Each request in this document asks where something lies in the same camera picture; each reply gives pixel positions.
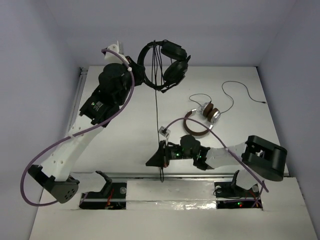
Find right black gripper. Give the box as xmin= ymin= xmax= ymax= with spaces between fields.
xmin=146 ymin=140 xmax=196 ymax=168

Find black headphones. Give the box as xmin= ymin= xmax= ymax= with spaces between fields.
xmin=137 ymin=39 xmax=191 ymax=93

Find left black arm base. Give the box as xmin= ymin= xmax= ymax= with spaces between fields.
xmin=79 ymin=170 xmax=127 ymax=210

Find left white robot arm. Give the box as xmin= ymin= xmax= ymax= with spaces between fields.
xmin=22 ymin=56 xmax=145 ymax=204

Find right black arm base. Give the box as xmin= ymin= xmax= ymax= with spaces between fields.
xmin=213 ymin=170 xmax=263 ymax=210

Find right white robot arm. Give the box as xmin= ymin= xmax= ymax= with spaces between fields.
xmin=145 ymin=135 xmax=288 ymax=197

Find brown headphones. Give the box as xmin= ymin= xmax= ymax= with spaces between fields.
xmin=182 ymin=101 xmax=222 ymax=137

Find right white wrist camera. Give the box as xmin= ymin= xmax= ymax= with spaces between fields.
xmin=158 ymin=126 xmax=171 ymax=141

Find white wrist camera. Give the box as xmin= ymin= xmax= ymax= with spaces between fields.
xmin=158 ymin=126 xmax=171 ymax=141
xmin=101 ymin=40 xmax=125 ymax=64

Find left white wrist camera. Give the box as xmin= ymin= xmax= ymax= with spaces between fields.
xmin=101 ymin=40 xmax=125 ymax=64

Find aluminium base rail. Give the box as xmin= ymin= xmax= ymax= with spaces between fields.
xmin=69 ymin=171 xmax=291 ymax=182

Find left aluminium side rail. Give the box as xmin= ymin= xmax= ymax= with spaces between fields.
xmin=65 ymin=67 xmax=88 ymax=135

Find thin brown headphone cable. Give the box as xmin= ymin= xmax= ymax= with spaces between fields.
xmin=188 ymin=80 xmax=268 ymax=115

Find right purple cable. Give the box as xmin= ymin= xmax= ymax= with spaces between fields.
xmin=164 ymin=117 xmax=270 ymax=208

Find purple cable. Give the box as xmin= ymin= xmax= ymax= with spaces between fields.
xmin=19 ymin=48 xmax=137 ymax=207
xmin=164 ymin=117 xmax=270 ymax=208

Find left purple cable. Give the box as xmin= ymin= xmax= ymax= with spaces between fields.
xmin=19 ymin=48 xmax=137 ymax=207

